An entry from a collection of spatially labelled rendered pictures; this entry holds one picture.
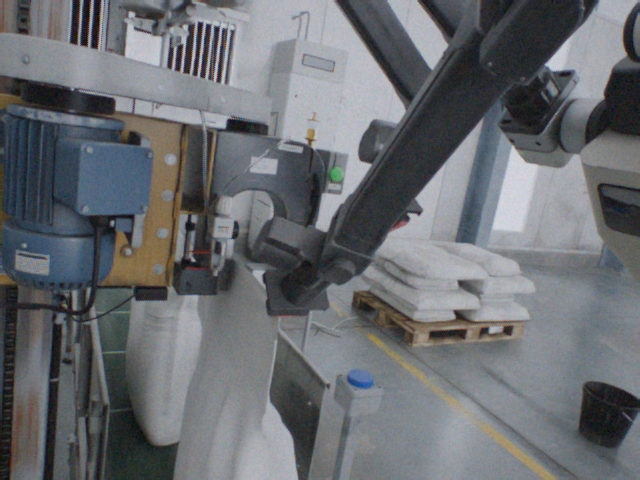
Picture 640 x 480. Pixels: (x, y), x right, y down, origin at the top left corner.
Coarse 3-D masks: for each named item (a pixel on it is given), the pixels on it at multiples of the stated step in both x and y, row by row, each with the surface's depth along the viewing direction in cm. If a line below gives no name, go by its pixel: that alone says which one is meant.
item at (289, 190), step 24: (216, 144) 94; (240, 144) 96; (264, 144) 98; (288, 144) 100; (216, 168) 95; (240, 168) 97; (288, 168) 101; (312, 168) 104; (216, 192) 96; (288, 192) 103; (312, 192) 105; (288, 216) 104
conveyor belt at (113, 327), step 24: (96, 312) 234; (120, 312) 239; (120, 336) 215; (120, 360) 195; (120, 384) 179; (120, 408) 165; (120, 432) 153; (120, 456) 142; (144, 456) 144; (168, 456) 146
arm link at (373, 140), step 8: (376, 120) 78; (384, 120) 79; (368, 128) 79; (376, 128) 76; (384, 128) 76; (392, 128) 76; (368, 136) 78; (376, 136) 76; (384, 136) 77; (360, 144) 80; (368, 144) 78; (376, 144) 76; (384, 144) 76; (360, 152) 80; (368, 152) 77; (376, 152) 76; (360, 160) 79; (368, 160) 77
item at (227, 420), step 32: (256, 288) 91; (224, 320) 107; (256, 320) 91; (224, 352) 106; (256, 352) 90; (192, 384) 107; (224, 384) 99; (256, 384) 89; (192, 416) 102; (224, 416) 91; (256, 416) 87; (192, 448) 96; (224, 448) 86; (256, 448) 85; (288, 448) 88
